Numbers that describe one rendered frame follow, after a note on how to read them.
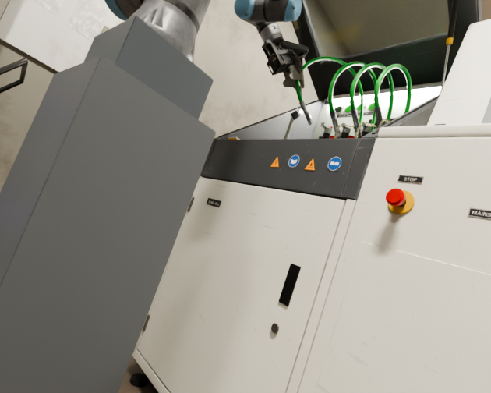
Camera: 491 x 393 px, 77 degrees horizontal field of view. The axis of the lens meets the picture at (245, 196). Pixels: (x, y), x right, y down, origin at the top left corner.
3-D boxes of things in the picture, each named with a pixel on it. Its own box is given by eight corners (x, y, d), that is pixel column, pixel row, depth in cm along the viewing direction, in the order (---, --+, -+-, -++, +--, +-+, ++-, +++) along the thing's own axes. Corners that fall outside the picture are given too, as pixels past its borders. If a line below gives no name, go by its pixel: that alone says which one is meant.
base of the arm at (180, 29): (139, 23, 52) (161, -28, 53) (104, 39, 62) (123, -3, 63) (204, 76, 62) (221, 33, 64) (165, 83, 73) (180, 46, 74)
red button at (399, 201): (377, 206, 64) (384, 182, 64) (385, 211, 66) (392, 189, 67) (404, 210, 60) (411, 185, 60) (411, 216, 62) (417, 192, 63)
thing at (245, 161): (203, 176, 122) (217, 139, 124) (211, 180, 125) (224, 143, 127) (340, 197, 75) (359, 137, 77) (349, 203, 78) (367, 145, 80)
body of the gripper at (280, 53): (273, 77, 117) (259, 49, 117) (290, 72, 121) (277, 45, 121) (282, 65, 110) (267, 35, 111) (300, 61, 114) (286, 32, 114)
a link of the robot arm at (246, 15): (262, -10, 99) (276, 1, 108) (232, -9, 104) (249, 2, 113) (259, 17, 101) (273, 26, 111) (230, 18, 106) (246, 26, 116)
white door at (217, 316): (134, 348, 114) (199, 176, 122) (139, 348, 116) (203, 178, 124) (249, 500, 66) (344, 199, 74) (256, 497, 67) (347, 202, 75)
